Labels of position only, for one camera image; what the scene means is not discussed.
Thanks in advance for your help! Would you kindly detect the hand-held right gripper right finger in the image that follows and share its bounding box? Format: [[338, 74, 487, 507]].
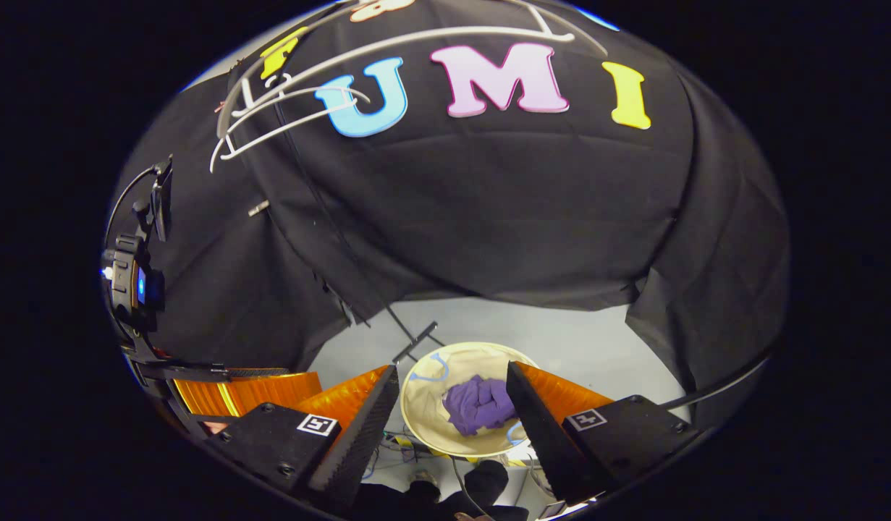
[[506, 360, 703, 507]]

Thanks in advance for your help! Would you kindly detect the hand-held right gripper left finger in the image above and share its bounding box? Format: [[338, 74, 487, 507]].
[[206, 364, 401, 514]]

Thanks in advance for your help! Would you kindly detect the cream laundry hamper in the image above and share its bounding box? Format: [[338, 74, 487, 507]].
[[400, 342, 544, 459]]

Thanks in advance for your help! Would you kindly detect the purple knit jacket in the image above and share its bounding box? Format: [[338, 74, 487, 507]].
[[442, 375, 519, 436]]

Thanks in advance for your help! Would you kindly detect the black clothes rack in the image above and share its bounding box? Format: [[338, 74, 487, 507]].
[[224, 0, 446, 364]]

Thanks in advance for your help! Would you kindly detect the white plastic clothes hanger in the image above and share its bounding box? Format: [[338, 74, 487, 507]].
[[210, 76, 360, 174], [215, 0, 609, 142]]

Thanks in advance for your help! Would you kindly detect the person's dark clothing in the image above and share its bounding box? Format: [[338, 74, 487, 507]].
[[347, 459, 533, 521]]

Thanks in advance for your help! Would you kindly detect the black backdrop cloth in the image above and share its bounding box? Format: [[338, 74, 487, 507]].
[[109, 0, 790, 435]]

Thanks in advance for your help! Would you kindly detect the bundle of floor cables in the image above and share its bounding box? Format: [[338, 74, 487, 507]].
[[369, 431, 435, 467]]

